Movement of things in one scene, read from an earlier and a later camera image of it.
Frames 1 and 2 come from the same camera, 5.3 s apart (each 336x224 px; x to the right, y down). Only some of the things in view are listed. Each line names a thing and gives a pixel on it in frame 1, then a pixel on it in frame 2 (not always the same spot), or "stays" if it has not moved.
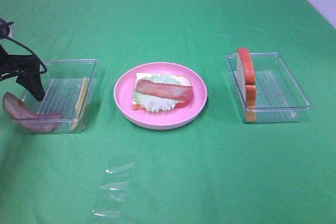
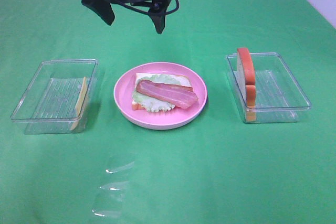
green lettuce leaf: [154, 103] stays
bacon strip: [15, 107] -> [177, 94]
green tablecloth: [212, 170] stays
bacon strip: [164, 90] stays
